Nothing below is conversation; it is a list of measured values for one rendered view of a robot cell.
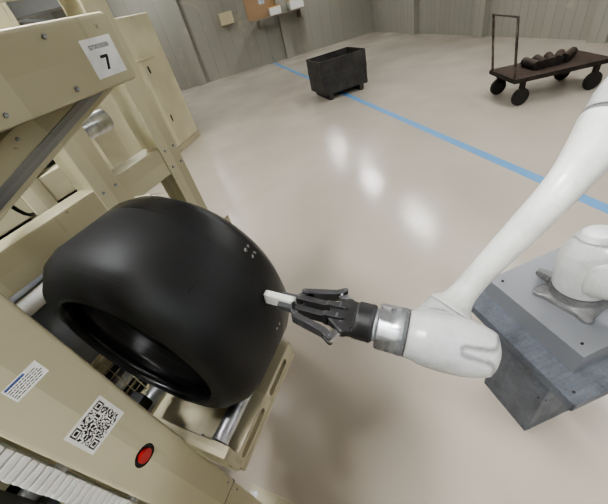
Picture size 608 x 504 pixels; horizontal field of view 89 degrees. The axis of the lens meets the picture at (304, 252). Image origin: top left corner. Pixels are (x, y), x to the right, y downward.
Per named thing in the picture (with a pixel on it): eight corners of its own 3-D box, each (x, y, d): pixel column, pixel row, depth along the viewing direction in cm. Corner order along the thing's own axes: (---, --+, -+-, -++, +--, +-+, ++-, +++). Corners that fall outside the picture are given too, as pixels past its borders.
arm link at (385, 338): (405, 339, 52) (370, 330, 54) (399, 365, 59) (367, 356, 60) (412, 298, 58) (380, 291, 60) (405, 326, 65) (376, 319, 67)
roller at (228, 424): (217, 449, 81) (228, 453, 78) (206, 441, 79) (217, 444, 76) (273, 336, 104) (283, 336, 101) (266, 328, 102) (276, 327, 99)
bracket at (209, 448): (238, 472, 78) (223, 459, 71) (129, 424, 94) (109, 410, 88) (245, 457, 80) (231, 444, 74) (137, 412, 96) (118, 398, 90)
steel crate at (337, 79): (310, 96, 663) (303, 60, 621) (350, 82, 680) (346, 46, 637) (326, 102, 602) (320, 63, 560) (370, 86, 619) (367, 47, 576)
